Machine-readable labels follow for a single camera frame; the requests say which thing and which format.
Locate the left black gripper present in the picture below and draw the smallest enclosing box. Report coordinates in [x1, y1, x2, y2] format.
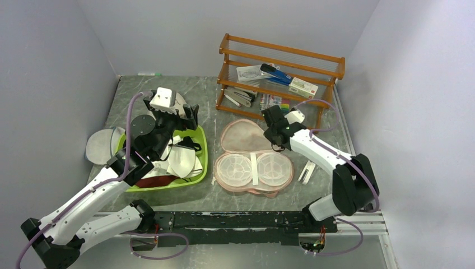
[143, 98, 198, 158]

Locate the white black bra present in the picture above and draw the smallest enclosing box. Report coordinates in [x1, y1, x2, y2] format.
[166, 136, 203, 179]

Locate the floral mesh laundry bag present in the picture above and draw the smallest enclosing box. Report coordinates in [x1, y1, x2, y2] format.
[213, 119, 294, 198]

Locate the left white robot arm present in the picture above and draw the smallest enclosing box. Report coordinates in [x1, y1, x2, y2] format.
[21, 92, 199, 268]

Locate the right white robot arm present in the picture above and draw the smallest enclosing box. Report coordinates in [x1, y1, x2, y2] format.
[262, 105, 380, 232]

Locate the coloured marker pack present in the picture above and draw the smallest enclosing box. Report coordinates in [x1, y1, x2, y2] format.
[260, 94, 290, 114]

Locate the green plastic basin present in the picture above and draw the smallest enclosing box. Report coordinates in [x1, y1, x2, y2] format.
[127, 126, 208, 192]

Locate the white garment in basin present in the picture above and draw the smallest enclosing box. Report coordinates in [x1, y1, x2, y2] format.
[147, 161, 169, 177]

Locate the grey black stapler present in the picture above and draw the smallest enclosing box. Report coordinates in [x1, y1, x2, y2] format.
[224, 87, 257, 108]

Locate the white green marker pen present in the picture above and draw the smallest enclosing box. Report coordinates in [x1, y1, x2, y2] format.
[137, 72, 162, 76]

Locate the white staples box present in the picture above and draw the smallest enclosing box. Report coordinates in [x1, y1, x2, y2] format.
[288, 77, 319, 99]

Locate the small white rectangular block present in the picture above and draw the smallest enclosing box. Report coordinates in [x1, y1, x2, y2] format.
[297, 161, 316, 185]

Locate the blue stapler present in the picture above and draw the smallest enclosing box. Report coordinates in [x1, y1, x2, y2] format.
[260, 63, 294, 86]

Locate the orange wooden shelf rack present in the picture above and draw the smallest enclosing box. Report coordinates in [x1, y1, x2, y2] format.
[216, 34, 346, 127]

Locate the dark red garment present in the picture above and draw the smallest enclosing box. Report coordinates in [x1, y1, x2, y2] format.
[135, 175, 179, 188]

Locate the white plastic packet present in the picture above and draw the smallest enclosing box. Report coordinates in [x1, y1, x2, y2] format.
[236, 64, 273, 81]

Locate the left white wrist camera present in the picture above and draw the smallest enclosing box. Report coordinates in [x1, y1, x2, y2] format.
[150, 87, 176, 114]

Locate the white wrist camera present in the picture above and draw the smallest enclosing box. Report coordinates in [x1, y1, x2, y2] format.
[285, 109, 305, 124]
[150, 87, 176, 114]

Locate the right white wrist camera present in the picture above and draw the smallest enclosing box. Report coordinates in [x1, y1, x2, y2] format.
[285, 109, 305, 124]

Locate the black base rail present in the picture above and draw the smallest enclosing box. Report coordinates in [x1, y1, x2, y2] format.
[134, 211, 338, 247]

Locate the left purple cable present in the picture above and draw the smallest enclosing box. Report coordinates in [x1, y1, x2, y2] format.
[15, 91, 190, 269]

